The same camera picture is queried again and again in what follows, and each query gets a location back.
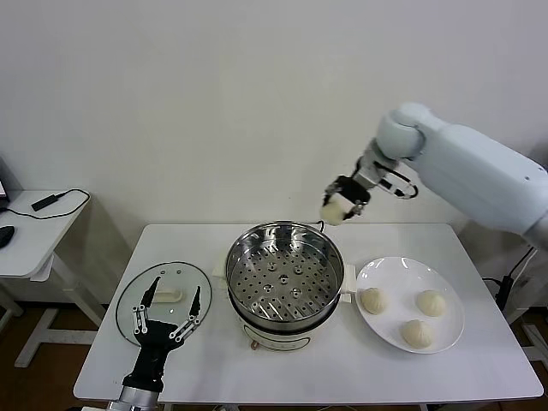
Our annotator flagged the perforated steel steamer basket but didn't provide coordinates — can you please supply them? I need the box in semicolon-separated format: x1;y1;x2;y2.
225;220;345;327

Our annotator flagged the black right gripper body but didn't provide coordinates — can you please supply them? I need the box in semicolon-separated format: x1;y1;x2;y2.
334;174;372;205

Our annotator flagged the black power adapter box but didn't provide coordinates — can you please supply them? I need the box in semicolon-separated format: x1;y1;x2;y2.
31;194;59;211

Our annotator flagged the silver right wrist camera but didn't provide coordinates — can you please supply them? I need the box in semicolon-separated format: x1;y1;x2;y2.
359;158;389;187

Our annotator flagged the black cable with adapter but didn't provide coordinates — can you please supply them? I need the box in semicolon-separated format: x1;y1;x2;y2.
482;247;539;316

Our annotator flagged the white electric cooker base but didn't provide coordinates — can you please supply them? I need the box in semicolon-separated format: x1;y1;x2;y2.
212;256;358;353

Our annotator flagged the white round plate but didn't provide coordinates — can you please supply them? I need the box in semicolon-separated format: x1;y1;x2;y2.
354;255;467;354

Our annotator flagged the white side desk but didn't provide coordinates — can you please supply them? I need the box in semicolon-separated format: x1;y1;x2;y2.
504;246;548;374
0;189;108;369

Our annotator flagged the round glass pot lid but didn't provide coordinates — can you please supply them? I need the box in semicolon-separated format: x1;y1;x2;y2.
116;261;214;348

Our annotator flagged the black open laptop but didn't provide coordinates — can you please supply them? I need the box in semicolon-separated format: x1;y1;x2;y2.
0;154;13;215

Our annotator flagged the white steamed baozi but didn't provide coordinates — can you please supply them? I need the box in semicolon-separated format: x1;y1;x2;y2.
360;287;390;316
415;289;446;319
400;319;436;350
320;194;359;227

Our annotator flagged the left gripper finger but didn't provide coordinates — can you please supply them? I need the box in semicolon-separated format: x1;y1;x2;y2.
168;284;203;343
130;276;163;336

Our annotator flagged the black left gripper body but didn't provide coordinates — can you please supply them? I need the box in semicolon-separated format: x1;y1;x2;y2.
122;320;177;391

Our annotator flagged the thin black adapter cable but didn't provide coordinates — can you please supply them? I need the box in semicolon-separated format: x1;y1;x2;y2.
7;188;92;221

